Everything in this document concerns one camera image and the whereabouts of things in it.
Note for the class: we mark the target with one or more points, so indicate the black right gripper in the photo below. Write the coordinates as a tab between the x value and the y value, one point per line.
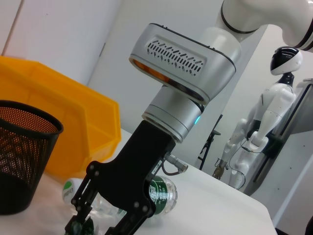
137	171

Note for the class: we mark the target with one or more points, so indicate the green plastic wrapper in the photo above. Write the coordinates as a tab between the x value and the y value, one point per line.
88	226

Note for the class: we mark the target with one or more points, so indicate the clear bottle with green label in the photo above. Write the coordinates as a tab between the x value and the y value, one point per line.
163	195

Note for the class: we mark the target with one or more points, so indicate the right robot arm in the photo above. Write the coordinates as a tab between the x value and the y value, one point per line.
244	17

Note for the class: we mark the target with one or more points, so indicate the black mesh cup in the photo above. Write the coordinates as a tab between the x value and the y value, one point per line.
22	159

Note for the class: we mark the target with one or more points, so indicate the yellow plastic storage bin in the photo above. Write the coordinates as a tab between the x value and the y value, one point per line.
73	110

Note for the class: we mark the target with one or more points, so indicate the black stand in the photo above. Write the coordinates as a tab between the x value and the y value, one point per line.
210	144

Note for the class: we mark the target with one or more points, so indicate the white humanoid robot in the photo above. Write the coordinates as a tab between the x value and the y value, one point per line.
271	110

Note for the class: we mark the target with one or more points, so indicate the person in dark clothing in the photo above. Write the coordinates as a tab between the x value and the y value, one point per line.
300	231

